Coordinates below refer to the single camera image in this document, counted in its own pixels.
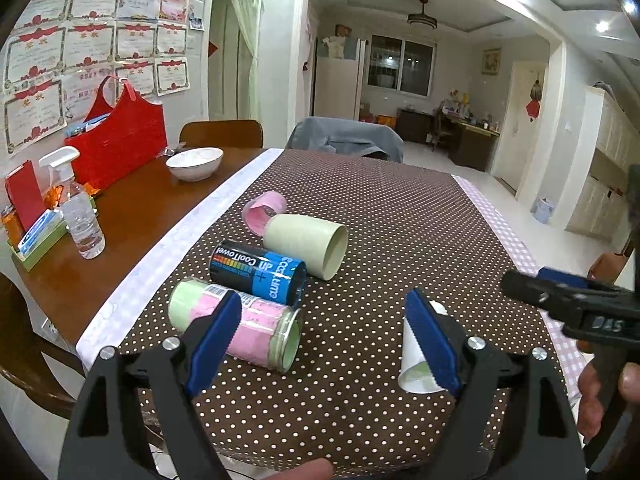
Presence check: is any white paper cup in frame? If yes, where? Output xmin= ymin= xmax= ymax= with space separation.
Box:
xmin=398 ymin=318 xmax=444 ymax=394

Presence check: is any light green plastic cup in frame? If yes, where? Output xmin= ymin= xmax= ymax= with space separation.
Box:
xmin=262 ymin=214 xmax=348 ymax=281

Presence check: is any pink plastic cup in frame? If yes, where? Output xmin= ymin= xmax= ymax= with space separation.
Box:
xmin=242 ymin=191 xmax=288 ymax=236

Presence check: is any right hand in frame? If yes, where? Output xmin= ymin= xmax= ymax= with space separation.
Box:
xmin=574 ymin=340 xmax=640 ymax=443

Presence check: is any left hand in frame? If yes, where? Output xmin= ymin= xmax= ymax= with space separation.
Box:
xmin=266 ymin=458 xmax=333 ymax=480

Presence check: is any pink checkered tablecloth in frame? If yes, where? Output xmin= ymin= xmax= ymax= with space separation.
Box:
xmin=451 ymin=173 xmax=591 ymax=403

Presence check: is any white strip table runner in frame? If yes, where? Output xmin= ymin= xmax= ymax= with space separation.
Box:
xmin=76 ymin=148 xmax=282 ymax=368

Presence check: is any near wooden chair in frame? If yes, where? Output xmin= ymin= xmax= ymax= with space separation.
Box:
xmin=0 ymin=274 xmax=85 ymax=419

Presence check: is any wooden chair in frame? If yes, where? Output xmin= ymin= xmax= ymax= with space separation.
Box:
xmin=0 ymin=274 xmax=85 ymax=419
xmin=179 ymin=119 xmax=264 ymax=148

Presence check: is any light blue trash bin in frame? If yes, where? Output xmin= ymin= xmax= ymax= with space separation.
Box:
xmin=530 ymin=197 xmax=554 ymax=224

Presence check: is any brown polka dot tablecloth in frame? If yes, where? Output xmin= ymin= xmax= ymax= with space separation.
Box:
xmin=117 ymin=147 xmax=566 ymax=476

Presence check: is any pink green glass jar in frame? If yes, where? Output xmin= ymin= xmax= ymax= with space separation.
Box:
xmin=168 ymin=278 xmax=302 ymax=373

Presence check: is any green tray organizer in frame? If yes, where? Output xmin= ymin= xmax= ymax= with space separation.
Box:
xmin=9 ymin=220 xmax=67 ymax=272

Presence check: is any dark wooden desk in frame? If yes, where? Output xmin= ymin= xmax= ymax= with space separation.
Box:
xmin=394 ymin=108 xmax=499 ymax=171

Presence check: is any clear spray bottle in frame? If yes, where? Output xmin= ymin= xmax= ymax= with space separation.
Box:
xmin=39 ymin=146 xmax=105 ymax=260

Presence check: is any black blue towel can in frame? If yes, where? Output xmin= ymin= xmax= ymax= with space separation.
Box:
xmin=209 ymin=240 xmax=307 ymax=308

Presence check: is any red envelope box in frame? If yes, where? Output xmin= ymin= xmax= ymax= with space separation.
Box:
xmin=4 ymin=160 xmax=46 ymax=231

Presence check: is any white ceramic bowl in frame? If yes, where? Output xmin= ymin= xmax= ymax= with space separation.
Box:
xmin=166 ymin=148 xmax=224 ymax=182

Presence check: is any red gift bag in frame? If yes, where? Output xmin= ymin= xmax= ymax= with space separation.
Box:
xmin=64 ymin=76 xmax=167 ymax=190

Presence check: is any window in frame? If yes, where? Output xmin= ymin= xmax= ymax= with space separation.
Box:
xmin=367 ymin=36 xmax=436 ymax=96

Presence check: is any grey covered chair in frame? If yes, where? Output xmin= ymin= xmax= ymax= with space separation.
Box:
xmin=286 ymin=116 xmax=404 ymax=162

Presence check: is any wooden chair back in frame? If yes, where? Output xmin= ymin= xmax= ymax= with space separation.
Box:
xmin=179 ymin=119 xmax=264 ymax=148

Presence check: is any ceiling lamp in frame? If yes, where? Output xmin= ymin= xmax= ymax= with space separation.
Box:
xmin=407 ymin=0 xmax=438 ymax=30

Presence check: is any white refrigerator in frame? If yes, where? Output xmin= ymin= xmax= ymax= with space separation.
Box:
xmin=311 ymin=36 xmax=368 ymax=120

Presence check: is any green door curtain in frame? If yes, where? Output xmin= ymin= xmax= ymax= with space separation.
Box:
xmin=231 ymin=0 xmax=262 ymax=122

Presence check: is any framed picture on wall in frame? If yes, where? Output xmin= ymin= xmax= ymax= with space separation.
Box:
xmin=480 ymin=48 xmax=502 ymax=76

